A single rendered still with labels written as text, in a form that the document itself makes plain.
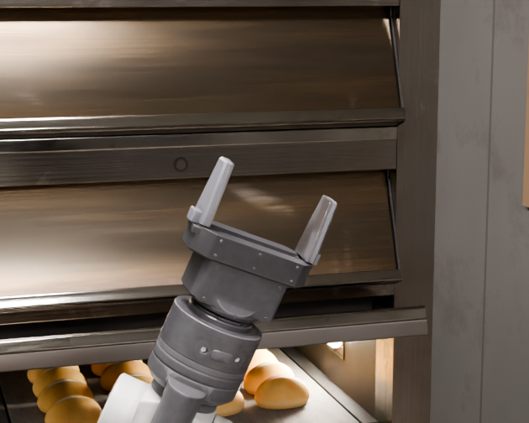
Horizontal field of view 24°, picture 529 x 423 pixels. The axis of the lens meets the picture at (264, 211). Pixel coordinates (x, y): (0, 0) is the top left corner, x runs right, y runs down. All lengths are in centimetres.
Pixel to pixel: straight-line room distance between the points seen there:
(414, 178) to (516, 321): 286
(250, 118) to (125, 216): 24
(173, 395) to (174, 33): 90
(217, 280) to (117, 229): 80
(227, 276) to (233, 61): 83
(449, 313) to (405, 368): 322
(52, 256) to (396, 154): 57
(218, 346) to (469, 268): 404
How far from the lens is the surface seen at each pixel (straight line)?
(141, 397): 114
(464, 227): 511
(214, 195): 108
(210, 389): 111
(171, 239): 189
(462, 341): 522
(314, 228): 113
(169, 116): 182
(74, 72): 183
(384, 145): 198
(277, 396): 219
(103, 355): 176
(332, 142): 194
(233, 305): 110
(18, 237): 186
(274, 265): 110
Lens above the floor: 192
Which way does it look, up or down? 10 degrees down
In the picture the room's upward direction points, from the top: straight up
